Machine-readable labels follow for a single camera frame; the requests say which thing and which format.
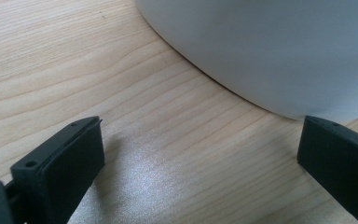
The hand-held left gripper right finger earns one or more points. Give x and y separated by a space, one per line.
338 161

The white trash bin with lid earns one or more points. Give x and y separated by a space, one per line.
276 49

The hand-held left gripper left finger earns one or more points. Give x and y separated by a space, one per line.
59 174

